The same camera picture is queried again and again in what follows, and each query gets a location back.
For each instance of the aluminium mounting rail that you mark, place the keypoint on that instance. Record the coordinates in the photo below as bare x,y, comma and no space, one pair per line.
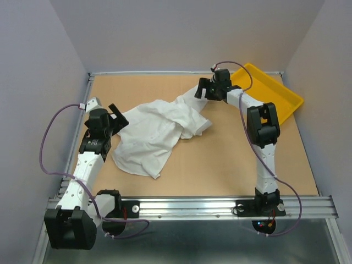
210,208

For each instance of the white long sleeve shirt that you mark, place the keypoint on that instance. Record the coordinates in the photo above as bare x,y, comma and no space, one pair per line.
154,128

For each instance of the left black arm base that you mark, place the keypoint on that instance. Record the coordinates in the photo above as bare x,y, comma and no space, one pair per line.
126,209

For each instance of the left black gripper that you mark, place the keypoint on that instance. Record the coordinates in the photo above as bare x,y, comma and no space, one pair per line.
120,122

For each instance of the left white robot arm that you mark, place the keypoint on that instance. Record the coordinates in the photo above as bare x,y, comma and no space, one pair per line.
73,223

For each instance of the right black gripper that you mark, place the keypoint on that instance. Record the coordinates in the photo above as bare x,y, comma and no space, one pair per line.
204,83

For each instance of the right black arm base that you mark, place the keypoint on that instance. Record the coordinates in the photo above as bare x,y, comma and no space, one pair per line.
248,208

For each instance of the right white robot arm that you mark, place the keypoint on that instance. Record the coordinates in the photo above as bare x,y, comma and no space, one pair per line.
262,131

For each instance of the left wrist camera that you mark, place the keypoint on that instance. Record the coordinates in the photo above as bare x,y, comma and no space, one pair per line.
90,105

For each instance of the yellow plastic bin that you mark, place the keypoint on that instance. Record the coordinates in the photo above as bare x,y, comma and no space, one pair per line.
267,89

